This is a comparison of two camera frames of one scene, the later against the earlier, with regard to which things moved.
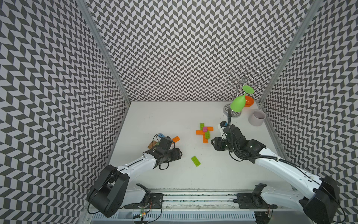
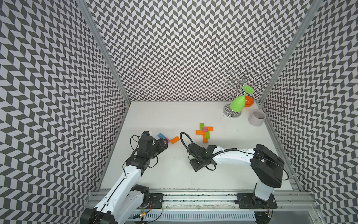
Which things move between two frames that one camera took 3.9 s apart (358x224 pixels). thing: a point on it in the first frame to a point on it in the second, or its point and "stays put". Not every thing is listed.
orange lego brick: x=200 y=132 stays put
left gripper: x=176 y=154 to x=161 y=144
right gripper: x=217 y=144 to x=194 y=165
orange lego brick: x=175 y=139 stays put
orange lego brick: x=205 y=140 stays put
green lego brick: x=207 y=134 stays put
